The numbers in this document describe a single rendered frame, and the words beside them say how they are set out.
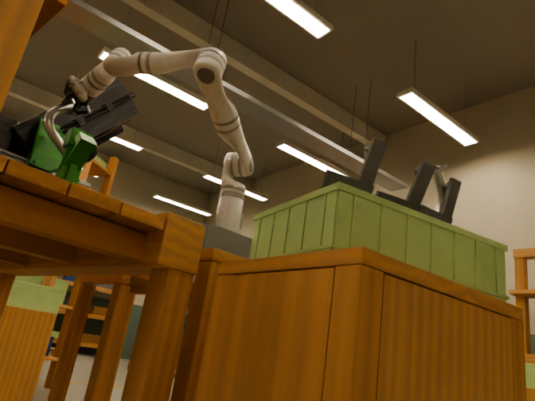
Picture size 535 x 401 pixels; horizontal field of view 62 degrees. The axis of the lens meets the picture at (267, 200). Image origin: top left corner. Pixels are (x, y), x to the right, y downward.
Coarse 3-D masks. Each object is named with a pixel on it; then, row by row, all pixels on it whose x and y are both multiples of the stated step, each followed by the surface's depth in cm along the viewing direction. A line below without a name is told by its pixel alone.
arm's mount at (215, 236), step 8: (208, 224) 147; (208, 232) 146; (216, 232) 149; (224, 232) 151; (232, 232) 154; (208, 240) 146; (216, 240) 148; (224, 240) 151; (232, 240) 153; (240, 240) 156; (248, 240) 159; (224, 248) 150; (232, 248) 153; (240, 248) 155; (248, 248) 158; (240, 256) 155; (248, 256) 158
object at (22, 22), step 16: (0, 0) 98; (16, 0) 101; (32, 0) 104; (0, 16) 98; (16, 16) 100; (32, 16) 103; (0, 32) 98; (16, 32) 100; (0, 48) 97; (16, 48) 100; (0, 64) 97; (16, 64) 99; (0, 80) 96; (0, 96) 96; (0, 112) 96
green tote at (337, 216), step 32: (320, 192) 107; (352, 192) 103; (256, 224) 134; (288, 224) 117; (320, 224) 104; (352, 224) 101; (384, 224) 107; (416, 224) 112; (448, 224) 118; (256, 256) 128; (416, 256) 110; (448, 256) 115; (480, 256) 122; (480, 288) 118
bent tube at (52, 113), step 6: (72, 102) 164; (54, 108) 157; (60, 108) 159; (66, 108) 161; (48, 114) 155; (54, 114) 156; (60, 114) 160; (48, 120) 154; (48, 126) 153; (48, 132) 153; (54, 132) 154; (54, 138) 153; (60, 138) 154; (60, 144) 154; (60, 150) 155
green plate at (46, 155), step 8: (40, 120) 166; (40, 128) 165; (56, 128) 170; (64, 128) 173; (40, 136) 164; (48, 136) 166; (64, 136) 172; (40, 144) 163; (48, 144) 165; (32, 152) 159; (40, 152) 162; (48, 152) 164; (56, 152) 167; (32, 160) 158; (40, 160) 161; (48, 160) 163; (56, 160) 165; (40, 168) 160; (48, 168) 162; (56, 168) 164
